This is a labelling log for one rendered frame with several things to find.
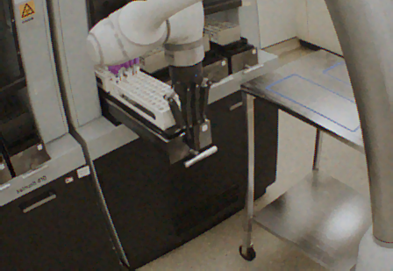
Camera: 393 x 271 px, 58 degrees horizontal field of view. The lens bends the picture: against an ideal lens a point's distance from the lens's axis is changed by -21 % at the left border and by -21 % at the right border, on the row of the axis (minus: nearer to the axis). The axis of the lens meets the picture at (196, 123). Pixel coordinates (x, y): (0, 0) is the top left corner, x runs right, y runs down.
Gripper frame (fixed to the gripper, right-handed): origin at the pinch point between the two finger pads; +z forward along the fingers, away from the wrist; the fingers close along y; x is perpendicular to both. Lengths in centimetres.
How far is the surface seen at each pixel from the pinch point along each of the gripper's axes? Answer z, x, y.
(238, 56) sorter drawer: 0, -28, -42
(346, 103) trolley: -2.0, 22.7, -39.4
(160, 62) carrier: -4.6, -35.7, -15.2
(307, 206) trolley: 52, 7, -45
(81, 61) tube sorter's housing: -15.4, -37.1, 12.3
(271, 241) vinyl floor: 80, -7, -41
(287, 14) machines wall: 45, -148, -218
